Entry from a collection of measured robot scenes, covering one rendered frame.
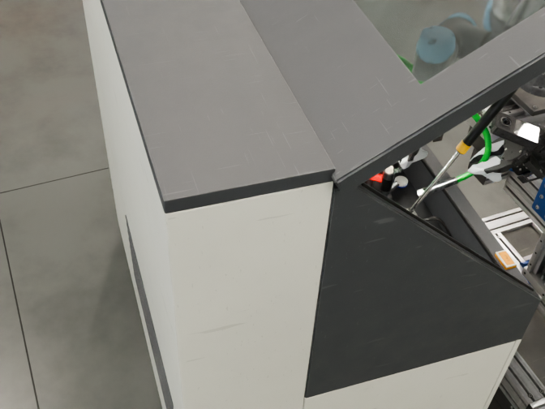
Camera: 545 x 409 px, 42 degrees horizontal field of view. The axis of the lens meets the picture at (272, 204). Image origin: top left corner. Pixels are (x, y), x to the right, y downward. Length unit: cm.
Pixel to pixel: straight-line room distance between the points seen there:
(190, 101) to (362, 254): 42
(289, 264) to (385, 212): 19
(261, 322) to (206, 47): 54
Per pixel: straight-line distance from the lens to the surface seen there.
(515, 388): 254
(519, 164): 158
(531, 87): 225
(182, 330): 133
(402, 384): 182
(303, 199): 116
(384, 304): 149
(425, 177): 207
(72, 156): 353
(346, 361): 162
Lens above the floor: 225
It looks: 45 degrees down
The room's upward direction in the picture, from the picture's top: 3 degrees clockwise
